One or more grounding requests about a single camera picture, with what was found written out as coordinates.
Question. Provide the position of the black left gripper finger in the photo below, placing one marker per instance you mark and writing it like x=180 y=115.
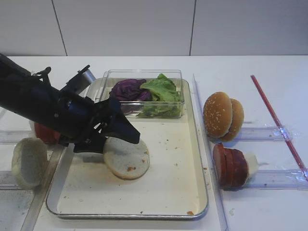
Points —
x=93 y=145
x=122 y=127

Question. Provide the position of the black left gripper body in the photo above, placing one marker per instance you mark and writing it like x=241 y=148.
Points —
x=81 y=119

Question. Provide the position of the bun slice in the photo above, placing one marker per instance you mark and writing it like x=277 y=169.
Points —
x=126 y=160
x=29 y=162

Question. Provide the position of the middle tomato slice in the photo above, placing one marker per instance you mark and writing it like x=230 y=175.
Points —
x=47 y=135

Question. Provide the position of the green lettuce leaves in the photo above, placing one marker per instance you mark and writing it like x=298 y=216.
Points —
x=163 y=90

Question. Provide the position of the front red meat patty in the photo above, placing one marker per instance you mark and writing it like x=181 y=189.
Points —
x=220 y=163

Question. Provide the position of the white cheese piece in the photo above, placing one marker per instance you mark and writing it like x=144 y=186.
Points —
x=252 y=164

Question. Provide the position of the purple cabbage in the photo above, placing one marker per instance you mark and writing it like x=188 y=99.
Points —
x=130 y=90

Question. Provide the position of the clear plastic container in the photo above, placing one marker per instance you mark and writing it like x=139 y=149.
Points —
x=132 y=109

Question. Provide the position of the clear holder upper left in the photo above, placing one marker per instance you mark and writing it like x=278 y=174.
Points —
x=14 y=136

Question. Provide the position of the clear holder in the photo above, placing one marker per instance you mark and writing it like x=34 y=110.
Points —
x=264 y=134
x=291 y=179
x=7 y=181
x=14 y=136

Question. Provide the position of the metal baking tray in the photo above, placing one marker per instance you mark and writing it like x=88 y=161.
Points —
x=173 y=188

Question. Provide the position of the clear holder lower left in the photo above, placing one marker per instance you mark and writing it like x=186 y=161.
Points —
x=7 y=181

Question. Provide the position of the sesame bun top front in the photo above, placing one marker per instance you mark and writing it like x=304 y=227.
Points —
x=217 y=112

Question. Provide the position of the bun top rear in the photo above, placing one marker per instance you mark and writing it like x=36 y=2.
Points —
x=237 y=121

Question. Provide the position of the clear holder upper right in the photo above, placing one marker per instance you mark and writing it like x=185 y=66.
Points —
x=264 y=134

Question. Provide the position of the clear holder lower right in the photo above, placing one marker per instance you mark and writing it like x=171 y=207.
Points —
x=291 y=179

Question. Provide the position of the red plastic strip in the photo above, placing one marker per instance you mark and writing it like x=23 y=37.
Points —
x=276 y=122

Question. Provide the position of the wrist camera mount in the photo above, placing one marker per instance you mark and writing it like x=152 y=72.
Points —
x=80 y=81

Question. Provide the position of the clear rail right of tray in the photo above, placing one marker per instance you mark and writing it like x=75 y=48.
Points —
x=211 y=172

